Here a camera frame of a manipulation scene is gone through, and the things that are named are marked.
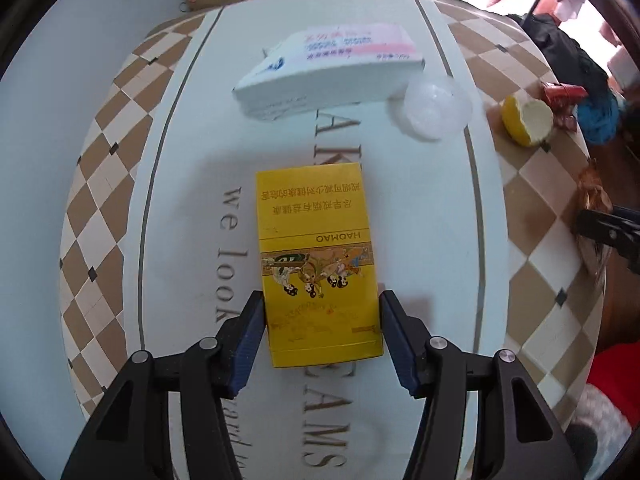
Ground yellow cigarette pack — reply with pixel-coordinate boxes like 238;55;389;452
256;162;384;368

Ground red small snack packet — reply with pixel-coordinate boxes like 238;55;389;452
541;82;588;132

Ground white medicine box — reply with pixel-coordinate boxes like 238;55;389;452
233;23;424;120

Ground brown snack wrapper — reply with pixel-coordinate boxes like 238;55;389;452
575;159;614;234

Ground blue clothes pile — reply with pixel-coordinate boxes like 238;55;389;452
509;14;620;145

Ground checkered tablecloth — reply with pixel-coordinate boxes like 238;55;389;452
60;0;604;479

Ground yellow fruit peel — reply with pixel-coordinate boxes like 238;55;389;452
501;94;554;148

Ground red pillow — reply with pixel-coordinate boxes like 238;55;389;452
587;341;640;429

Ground checkered pastel blanket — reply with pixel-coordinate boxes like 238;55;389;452
565;385;631;480

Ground clear plastic cup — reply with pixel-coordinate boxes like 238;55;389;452
401;74;473;142

